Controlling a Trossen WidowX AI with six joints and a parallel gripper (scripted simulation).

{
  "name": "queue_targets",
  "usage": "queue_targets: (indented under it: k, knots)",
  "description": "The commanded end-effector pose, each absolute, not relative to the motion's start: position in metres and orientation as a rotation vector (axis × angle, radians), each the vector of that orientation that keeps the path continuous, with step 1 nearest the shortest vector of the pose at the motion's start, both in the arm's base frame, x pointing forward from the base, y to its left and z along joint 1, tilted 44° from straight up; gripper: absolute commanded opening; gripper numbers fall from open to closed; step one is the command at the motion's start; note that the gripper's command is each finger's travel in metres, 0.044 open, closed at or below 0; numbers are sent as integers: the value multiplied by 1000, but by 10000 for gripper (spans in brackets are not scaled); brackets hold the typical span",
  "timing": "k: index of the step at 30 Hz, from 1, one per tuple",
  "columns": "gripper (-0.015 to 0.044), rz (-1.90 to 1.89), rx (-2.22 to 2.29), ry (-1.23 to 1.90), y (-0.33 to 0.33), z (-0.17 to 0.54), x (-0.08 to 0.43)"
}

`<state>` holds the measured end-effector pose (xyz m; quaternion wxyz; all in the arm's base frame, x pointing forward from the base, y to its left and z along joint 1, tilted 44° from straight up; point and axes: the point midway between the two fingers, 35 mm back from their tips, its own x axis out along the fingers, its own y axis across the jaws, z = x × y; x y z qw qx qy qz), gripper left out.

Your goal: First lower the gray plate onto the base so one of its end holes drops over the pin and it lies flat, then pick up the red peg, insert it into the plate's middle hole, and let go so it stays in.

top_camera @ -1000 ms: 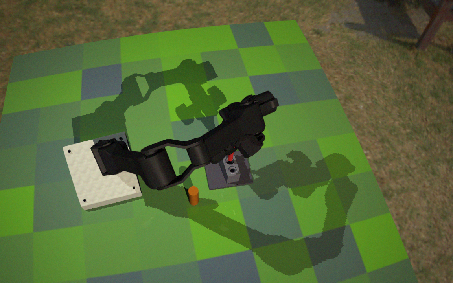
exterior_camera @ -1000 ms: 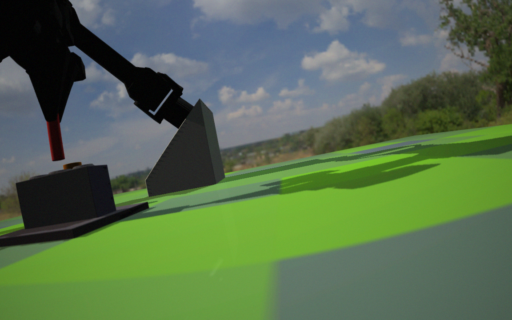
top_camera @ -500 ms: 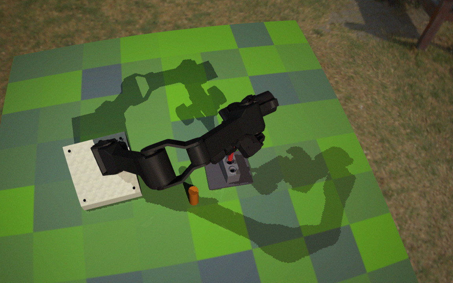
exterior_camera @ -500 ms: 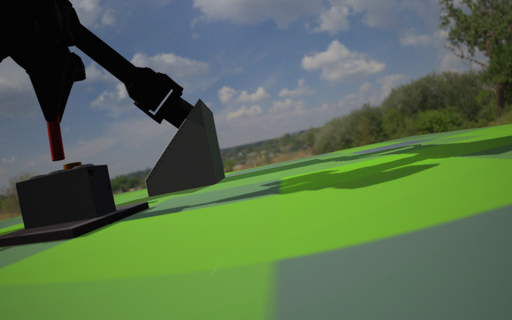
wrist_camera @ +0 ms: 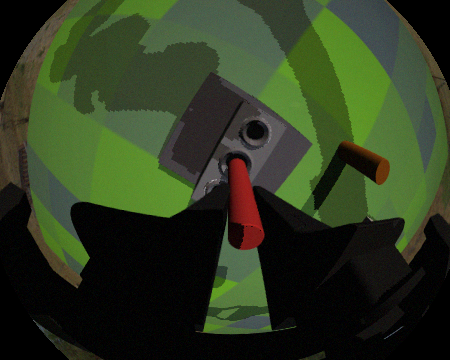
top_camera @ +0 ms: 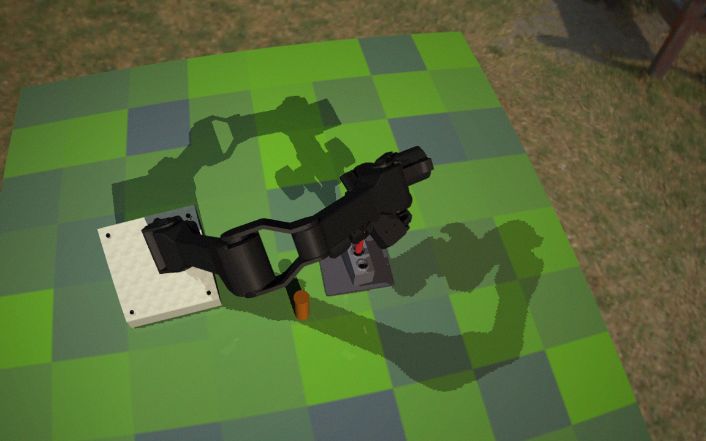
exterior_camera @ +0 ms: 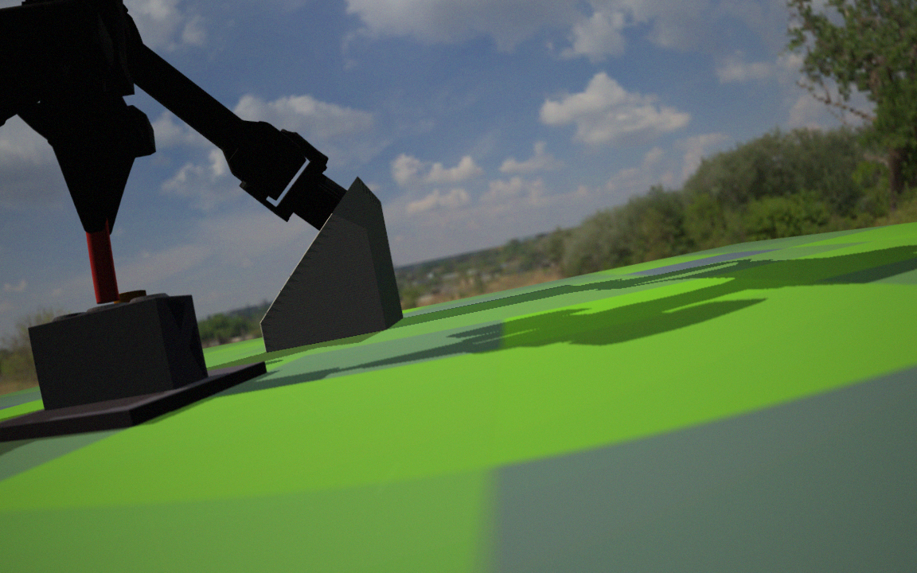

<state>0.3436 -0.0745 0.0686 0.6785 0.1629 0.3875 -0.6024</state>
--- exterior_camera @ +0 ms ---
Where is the dark brown cylinder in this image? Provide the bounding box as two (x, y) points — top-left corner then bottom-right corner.
(114, 290), (146, 303)

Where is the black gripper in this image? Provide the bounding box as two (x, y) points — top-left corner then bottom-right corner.
(0, 0), (156, 234)

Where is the red cylindrical peg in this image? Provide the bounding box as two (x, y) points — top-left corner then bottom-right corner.
(86, 220), (119, 304)

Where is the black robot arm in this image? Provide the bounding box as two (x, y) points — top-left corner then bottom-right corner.
(0, 5), (347, 231)

